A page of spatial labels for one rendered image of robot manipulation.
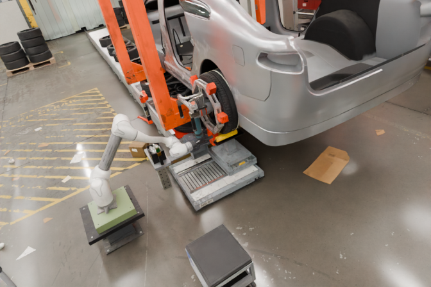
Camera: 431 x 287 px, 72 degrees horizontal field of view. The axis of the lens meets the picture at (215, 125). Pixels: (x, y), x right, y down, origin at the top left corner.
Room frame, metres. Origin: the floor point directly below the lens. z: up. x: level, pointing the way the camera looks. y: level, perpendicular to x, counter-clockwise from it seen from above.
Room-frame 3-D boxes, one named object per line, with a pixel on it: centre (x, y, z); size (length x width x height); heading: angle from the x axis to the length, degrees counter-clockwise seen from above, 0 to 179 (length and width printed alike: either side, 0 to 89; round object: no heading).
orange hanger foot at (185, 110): (3.17, 0.22, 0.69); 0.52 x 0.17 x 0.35; 112
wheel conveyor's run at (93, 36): (9.63, 2.72, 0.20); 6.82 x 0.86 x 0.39; 22
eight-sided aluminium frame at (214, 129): (2.69, 0.05, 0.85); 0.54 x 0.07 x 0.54; 22
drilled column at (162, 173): (2.63, 0.69, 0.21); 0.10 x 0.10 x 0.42; 22
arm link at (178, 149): (2.34, 0.40, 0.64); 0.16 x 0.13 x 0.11; 111
